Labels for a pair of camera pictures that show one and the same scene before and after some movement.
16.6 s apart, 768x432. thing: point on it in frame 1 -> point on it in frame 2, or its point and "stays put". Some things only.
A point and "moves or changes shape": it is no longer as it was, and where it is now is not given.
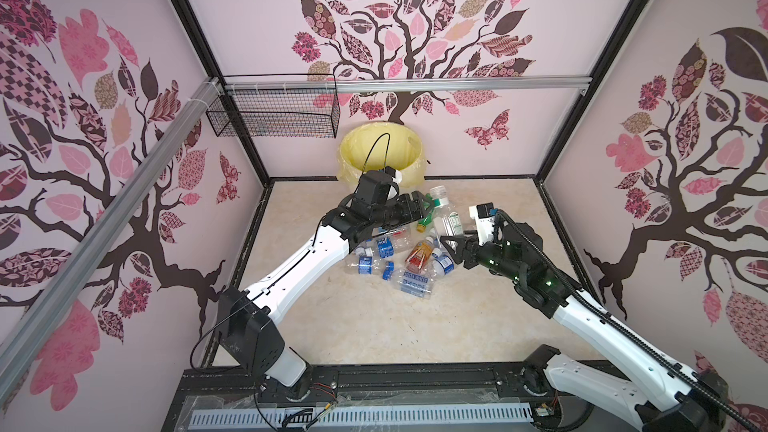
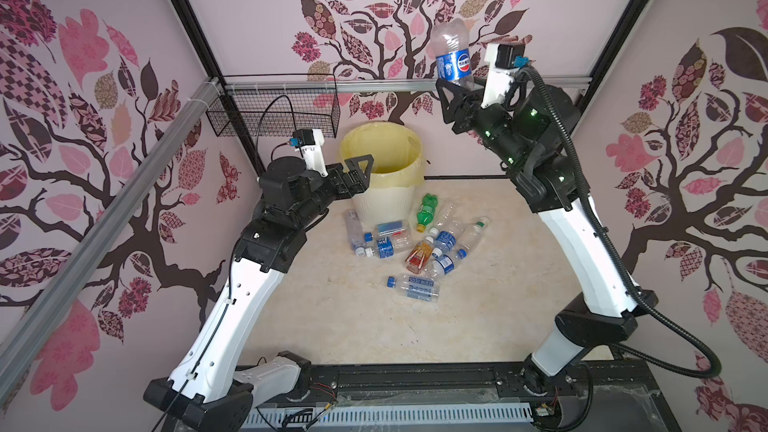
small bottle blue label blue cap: x=365 y=265 -> x=450 y=43
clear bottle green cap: x=449 y=222 moves or changes shape
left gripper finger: x=419 y=201 -> x=359 y=179
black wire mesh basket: x=279 y=106 stays put
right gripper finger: x=467 y=252 -> x=462 y=111
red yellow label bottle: x=418 y=257 stays put
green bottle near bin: x=421 y=226 stays put
